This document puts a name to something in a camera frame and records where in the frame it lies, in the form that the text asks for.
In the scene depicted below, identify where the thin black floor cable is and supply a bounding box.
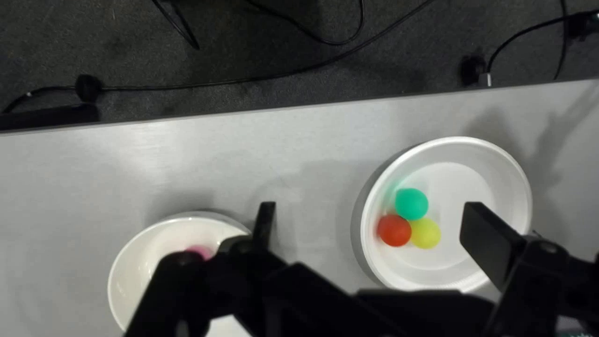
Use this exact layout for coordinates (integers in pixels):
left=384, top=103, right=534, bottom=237
left=246, top=0, right=367, bottom=48
left=0, top=0, right=438, bottom=118
left=459, top=7, right=599, bottom=88

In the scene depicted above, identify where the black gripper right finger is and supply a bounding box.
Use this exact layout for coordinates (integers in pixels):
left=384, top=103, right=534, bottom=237
left=459, top=200, right=599, bottom=337

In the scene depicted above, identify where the orange ball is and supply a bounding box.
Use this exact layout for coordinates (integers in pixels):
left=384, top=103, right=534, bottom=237
left=375, top=213, right=414, bottom=249

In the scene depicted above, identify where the white foam plate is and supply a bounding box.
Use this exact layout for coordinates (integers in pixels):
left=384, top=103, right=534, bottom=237
left=358, top=134, right=536, bottom=295

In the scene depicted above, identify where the white bowl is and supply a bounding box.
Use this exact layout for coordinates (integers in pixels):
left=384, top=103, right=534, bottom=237
left=105, top=211, right=255, bottom=335

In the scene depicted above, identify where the pink ball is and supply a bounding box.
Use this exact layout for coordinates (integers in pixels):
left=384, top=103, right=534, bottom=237
left=186, top=243, right=214, bottom=260

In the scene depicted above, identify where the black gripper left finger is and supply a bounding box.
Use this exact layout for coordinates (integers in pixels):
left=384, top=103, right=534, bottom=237
left=124, top=200, right=401, bottom=337

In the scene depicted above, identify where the yellow ball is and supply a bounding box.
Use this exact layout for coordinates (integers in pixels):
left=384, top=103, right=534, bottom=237
left=410, top=217, right=444, bottom=250

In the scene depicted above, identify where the green ball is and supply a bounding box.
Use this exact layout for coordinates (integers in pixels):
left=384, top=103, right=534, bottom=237
left=394, top=185, right=431, bottom=222

